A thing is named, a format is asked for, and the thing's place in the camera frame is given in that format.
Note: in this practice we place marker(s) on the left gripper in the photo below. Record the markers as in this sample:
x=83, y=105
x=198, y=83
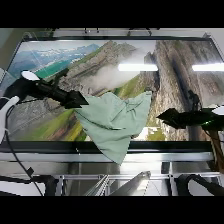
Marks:
x=74, y=99

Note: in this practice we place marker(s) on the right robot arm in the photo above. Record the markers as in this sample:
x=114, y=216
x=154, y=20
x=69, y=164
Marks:
x=206, y=118

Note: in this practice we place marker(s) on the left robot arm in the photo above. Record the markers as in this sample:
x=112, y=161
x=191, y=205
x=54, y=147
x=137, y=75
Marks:
x=30, y=87

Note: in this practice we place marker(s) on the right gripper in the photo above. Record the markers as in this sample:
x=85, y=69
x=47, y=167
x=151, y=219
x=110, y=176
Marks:
x=173, y=118

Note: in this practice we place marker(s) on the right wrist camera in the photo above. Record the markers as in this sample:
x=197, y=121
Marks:
x=194, y=99

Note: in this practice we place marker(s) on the pale green shirt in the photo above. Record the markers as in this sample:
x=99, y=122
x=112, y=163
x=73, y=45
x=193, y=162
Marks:
x=113, y=123

